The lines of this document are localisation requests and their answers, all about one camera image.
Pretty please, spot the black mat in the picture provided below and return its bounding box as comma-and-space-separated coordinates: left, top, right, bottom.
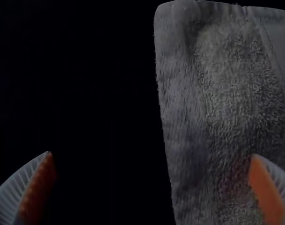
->
0, 0, 285, 225

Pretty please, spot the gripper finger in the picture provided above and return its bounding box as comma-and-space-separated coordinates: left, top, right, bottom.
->
0, 151, 57, 225
248, 153, 285, 225

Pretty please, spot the pale towel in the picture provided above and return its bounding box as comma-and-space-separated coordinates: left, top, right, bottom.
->
153, 1, 285, 225

